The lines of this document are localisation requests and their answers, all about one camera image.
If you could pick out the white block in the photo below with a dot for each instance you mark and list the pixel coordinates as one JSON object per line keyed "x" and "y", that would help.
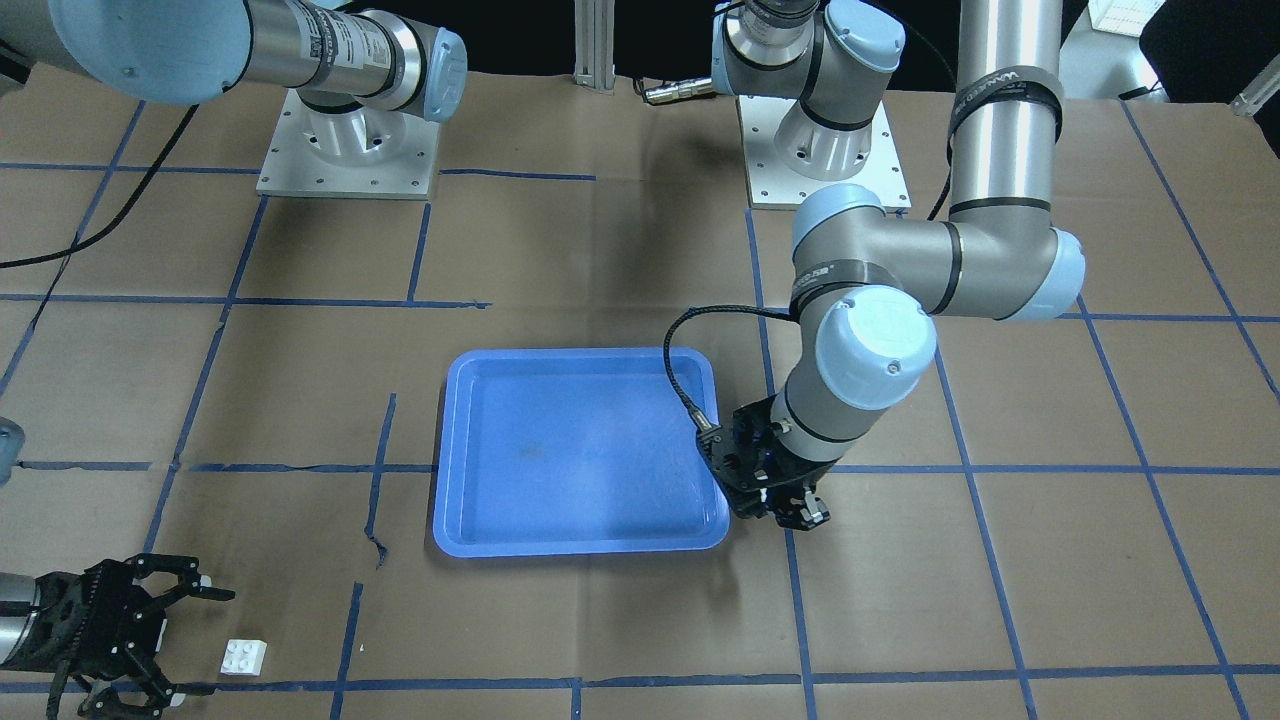
{"x": 243, "y": 657}

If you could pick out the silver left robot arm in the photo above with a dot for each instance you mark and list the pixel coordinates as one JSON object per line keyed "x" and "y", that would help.
{"x": 867, "y": 287}

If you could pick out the brown paper table cover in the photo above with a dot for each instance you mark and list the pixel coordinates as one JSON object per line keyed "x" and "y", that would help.
{"x": 1067, "y": 519}

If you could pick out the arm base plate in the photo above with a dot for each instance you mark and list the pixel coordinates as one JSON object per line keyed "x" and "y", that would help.
{"x": 788, "y": 157}
{"x": 362, "y": 153}

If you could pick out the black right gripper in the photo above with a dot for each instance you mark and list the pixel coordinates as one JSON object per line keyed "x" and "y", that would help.
{"x": 68, "y": 612}

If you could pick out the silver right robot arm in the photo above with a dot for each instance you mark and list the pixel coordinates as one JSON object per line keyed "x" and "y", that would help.
{"x": 367, "y": 93}

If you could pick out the blue plastic tray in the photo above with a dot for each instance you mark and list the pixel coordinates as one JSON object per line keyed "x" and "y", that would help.
{"x": 561, "y": 451}

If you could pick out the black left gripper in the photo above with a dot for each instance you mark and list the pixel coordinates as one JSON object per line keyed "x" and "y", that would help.
{"x": 806, "y": 477}

